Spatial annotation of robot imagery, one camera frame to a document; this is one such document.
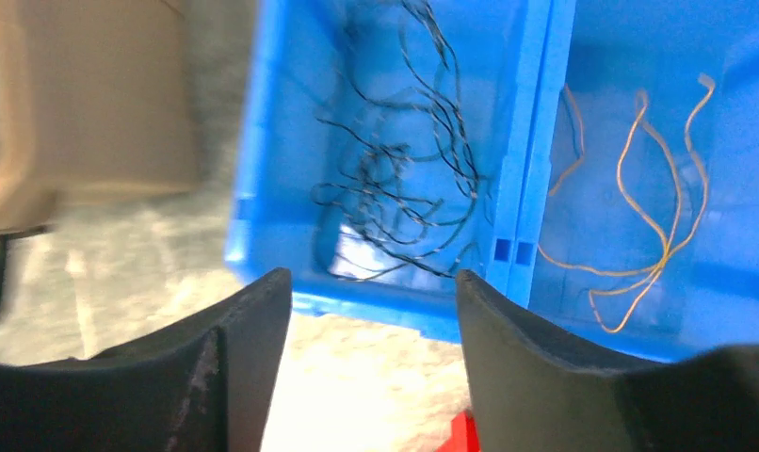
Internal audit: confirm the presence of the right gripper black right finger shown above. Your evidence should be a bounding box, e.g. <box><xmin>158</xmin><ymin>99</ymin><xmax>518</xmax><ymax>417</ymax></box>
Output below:
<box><xmin>456</xmin><ymin>270</ymin><xmax>759</xmax><ymax>451</ymax></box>

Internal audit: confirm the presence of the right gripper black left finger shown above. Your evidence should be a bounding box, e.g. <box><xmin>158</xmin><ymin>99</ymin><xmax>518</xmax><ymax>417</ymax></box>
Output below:
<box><xmin>0</xmin><ymin>268</ymin><xmax>292</xmax><ymax>451</ymax></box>

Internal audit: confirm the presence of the black cable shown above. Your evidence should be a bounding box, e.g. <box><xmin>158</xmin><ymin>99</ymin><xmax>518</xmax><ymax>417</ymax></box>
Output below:
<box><xmin>309</xmin><ymin>0</ymin><xmax>488</xmax><ymax>283</ymax></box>

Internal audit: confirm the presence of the yellow cable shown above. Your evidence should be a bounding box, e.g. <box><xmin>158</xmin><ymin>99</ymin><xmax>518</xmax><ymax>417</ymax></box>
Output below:
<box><xmin>537</xmin><ymin>73</ymin><xmax>718</xmax><ymax>335</ymax></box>

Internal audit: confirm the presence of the red plastic bin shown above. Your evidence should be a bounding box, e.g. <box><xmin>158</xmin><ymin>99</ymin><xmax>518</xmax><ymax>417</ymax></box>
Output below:
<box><xmin>436</xmin><ymin>411</ymin><xmax>481</xmax><ymax>452</ymax></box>

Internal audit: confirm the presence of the blue divided plastic bin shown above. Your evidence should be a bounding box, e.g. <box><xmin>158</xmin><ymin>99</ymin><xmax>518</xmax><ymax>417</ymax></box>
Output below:
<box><xmin>224</xmin><ymin>1</ymin><xmax>759</xmax><ymax>362</ymax></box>

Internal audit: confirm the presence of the tan plastic toolbox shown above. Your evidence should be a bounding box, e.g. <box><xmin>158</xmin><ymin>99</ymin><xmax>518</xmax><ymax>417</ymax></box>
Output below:
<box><xmin>0</xmin><ymin>1</ymin><xmax>201</xmax><ymax>234</ymax></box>

